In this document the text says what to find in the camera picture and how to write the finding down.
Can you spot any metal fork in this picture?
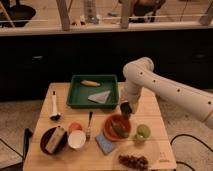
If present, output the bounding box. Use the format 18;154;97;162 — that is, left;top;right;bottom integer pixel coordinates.
86;111;93;141

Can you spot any small metal cup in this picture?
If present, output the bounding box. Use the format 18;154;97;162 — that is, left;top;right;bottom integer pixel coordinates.
120;102;132;119

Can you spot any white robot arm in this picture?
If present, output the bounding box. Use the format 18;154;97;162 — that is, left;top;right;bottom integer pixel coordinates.
121;57;213;130

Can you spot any grey triangular cloth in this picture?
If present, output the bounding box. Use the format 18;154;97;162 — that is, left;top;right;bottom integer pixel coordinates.
88;90;111;104

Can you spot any black table clamp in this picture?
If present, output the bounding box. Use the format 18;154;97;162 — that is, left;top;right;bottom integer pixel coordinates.
21;128;34;161

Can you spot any green plastic tray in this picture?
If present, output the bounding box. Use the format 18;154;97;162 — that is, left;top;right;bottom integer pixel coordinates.
67;75;119;109

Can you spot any blue sponge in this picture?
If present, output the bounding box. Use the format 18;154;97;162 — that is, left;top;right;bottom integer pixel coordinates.
95;133;116;155

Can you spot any orange bowl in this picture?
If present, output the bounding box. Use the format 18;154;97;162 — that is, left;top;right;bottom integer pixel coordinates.
103;114;131;141

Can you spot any yellow corn cob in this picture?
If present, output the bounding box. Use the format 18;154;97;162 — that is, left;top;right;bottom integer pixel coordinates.
81;80;101;87

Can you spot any green pepper toy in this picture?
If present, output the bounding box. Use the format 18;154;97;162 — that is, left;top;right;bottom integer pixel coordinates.
111;121;129;138

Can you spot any wooden table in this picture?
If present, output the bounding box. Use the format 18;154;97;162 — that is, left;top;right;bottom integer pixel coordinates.
24;83;177;171

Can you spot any wooden block brush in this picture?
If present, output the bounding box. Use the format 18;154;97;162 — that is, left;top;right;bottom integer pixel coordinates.
45;126;65;154

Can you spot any dark brown bowl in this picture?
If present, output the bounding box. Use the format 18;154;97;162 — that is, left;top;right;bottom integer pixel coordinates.
40;127;68;154

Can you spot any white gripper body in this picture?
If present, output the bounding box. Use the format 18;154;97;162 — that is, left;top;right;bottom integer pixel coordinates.
120;94;140;114

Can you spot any orange plastic cup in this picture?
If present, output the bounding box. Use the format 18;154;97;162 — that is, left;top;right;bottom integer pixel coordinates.
68;122;82;132

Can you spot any black cable on floor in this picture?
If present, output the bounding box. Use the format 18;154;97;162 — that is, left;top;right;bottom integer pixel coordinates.
170;133;213;171

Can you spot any bunch of dark grapes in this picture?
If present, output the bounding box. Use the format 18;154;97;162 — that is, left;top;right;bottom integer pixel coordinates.
118;155;149;171

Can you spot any white handled ladle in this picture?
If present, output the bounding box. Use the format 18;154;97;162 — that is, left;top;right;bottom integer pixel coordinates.
50;92;61;121

